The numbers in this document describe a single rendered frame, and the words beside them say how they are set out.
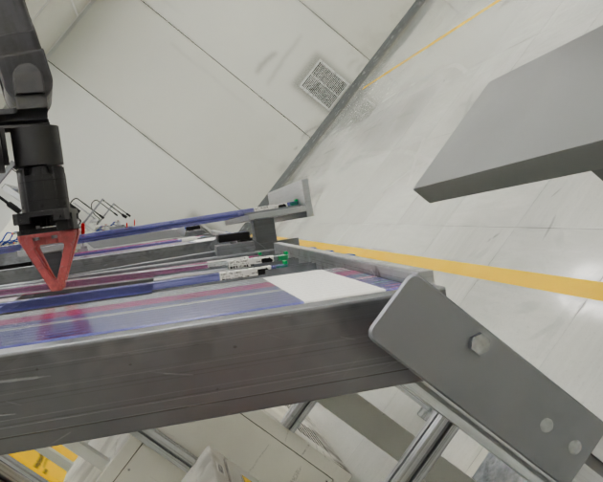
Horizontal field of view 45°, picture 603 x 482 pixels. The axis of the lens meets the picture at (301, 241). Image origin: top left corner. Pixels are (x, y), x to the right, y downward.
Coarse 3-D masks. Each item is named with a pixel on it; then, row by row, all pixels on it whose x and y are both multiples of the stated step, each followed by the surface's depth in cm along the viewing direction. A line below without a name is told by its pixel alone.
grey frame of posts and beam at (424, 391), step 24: (408, 384) 123; (456, 408) 126; (480, 432) 127; (0, 456) 112; (504, 456) 127; (600, 456) 47; (0, 480) 111; (24, 480) 111; (528, 480) 128; (552, 480) 128; (576, 480) 47; (600, 480) 47
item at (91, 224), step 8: (96, 200) 725; (80, 208) 700; (120, 208) 707; (80, 216) 675; (96, 216) 721; (80, 224) 661; (88, 224) 667; (96, 224) 702; (112, 224) 718; (120, 224) 729
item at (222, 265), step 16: (288, 256) 96; (144, 272) 92; (160, 272) 93; (176, 272) 93; (192, 272) 94; (208, 272) 94; (0, 288) 89; (16, 288) 89; (32, 288) 90; (48, 288) 90; (64, 288) 91
